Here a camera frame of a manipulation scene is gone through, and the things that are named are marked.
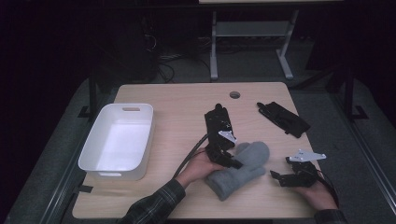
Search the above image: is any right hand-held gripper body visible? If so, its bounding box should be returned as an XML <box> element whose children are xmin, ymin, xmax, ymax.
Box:
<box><xmin>280</xmin><ymin>148</ymin><xmax>328</xmax><ymax>188</ymax></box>

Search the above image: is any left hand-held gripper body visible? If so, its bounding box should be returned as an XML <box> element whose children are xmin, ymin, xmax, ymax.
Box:
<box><xmin>205</xmin><ymin>130</ymin><xmax>238</xmax><ymax>167</ymax></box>

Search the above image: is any plain grey mitten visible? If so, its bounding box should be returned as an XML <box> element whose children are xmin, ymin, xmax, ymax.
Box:
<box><xmin>204</xmin><ymin>164</ymin><xmax>267</xmax><ymax>202</ymax></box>

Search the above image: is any grey mitten with label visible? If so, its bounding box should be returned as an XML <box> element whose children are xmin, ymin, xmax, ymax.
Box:
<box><xmin>233</xmin><ymin>141</ymin><xmax>271</xmax><ymax>171</ymax></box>

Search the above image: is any person's left hand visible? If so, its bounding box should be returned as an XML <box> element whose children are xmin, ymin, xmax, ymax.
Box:
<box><xmin>175</xmin><ymin>147</ymin><xmax>226</xmax><ymax>189</ymax></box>

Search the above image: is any person's right hand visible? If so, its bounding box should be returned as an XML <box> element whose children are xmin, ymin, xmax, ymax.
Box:
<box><xmin>293</xmin><ymin>178</ymin><xmax>339</xmax><ymax>211</ymax></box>

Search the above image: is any black glove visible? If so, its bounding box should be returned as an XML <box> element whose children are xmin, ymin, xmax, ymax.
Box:
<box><xmin>204</xmin><ymin>103</ymin><xmax>236</xmax><ymax>150</ymax></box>
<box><xmin>256</xmin><ymin>101</ymin><xmax>311</xmax><ymax>139</ymax></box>

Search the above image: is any white plastic bin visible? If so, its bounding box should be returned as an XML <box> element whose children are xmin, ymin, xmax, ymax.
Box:
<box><xmin>78</xmin><ymin>103</ymin><xmax>155</xmax><ymax>181</ymax></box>

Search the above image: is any white metal stand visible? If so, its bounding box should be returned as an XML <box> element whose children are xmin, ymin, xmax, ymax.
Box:
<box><xmin>209</xmin><ymin>8</ymin><xmax>301</xmax><ymax>81</ymax></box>

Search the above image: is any left hand-held gripper black cable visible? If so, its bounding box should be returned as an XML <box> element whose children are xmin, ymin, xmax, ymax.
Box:
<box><xmin>173</xmin><ymin>133</ymin><xmax>209</xmax><ymax>179</ymax></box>

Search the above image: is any hand-held gripper black cable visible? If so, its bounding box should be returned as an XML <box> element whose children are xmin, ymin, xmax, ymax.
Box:
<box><xmin>316</xmin><ymin>172</ymin><xmax>340</xmax><ymax>207</ymax></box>
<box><xmin>173</xmin><ymin>133</ymin><xmax>209</xmax><ymax>179</ymax></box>

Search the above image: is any right hand-held gripper black cable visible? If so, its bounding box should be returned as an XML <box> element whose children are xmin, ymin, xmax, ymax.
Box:
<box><xmin>316</xmin><ymin>172</ymin><xmax>340</xmax><ymax>207</ymax></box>

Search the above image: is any tangle of floor cables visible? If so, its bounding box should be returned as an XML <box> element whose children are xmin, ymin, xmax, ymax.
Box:
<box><xmin>146</xmin><ymin>32</ymin><xmax>213</xmax><ymax>84</ymax></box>

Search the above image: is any grey strap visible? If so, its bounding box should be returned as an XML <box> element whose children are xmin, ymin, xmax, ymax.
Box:
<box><xmin>76</xmin><ymin>184</ymin><xmax>94</xmax><ymax>194</ymax></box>

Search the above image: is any black metal post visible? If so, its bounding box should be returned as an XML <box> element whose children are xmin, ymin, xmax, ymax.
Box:
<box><xmin>88</xmin><ymin>66</ymin><xmax>98</xmax><ymax>117</ymax></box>

